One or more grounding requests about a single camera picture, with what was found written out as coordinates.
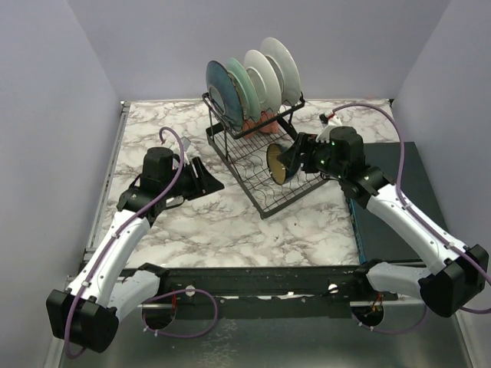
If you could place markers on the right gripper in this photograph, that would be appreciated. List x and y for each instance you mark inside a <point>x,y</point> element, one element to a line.
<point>304,142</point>

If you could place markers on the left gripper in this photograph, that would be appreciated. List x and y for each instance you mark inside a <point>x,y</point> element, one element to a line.
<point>205,184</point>

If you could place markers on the dark bowl cream inside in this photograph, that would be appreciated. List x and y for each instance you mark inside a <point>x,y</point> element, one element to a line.
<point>281,174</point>

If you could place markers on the black wire dish rack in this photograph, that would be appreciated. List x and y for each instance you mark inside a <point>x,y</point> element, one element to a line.
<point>246,160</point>

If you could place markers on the plain pink mug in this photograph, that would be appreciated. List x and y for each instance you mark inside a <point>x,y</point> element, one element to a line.
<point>271,127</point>

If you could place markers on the pink printed coffee mug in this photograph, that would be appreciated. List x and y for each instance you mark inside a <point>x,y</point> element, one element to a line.
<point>249,129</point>

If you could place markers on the light blue floral plate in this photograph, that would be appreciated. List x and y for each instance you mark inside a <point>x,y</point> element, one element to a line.
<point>247,93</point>

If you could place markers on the white plate lettered rim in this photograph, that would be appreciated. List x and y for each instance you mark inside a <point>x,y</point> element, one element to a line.
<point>264,80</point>

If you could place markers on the blue ceramic plate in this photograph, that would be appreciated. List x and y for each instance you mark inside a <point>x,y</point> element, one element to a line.
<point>224,95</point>

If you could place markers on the red plate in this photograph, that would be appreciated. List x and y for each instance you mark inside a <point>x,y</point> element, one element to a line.
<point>285,68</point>

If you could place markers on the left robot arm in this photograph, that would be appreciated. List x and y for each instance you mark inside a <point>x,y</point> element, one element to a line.
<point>88,312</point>

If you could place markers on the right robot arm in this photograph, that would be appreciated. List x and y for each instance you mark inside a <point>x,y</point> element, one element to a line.
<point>453,273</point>

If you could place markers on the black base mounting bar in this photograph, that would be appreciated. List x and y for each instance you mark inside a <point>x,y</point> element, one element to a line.
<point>260,293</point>

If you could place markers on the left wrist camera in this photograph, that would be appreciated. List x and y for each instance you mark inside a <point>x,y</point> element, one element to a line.
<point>186,143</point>

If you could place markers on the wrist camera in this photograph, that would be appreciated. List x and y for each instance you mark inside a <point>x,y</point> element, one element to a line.
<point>329,121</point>
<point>186,143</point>

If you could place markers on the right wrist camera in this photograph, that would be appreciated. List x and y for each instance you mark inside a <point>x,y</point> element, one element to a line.
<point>329,121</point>

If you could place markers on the left aluminium rail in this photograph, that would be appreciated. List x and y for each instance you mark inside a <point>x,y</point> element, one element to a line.
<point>92,241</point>

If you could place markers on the blue network switch box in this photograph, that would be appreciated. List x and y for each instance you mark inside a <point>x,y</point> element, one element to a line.
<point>387,232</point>

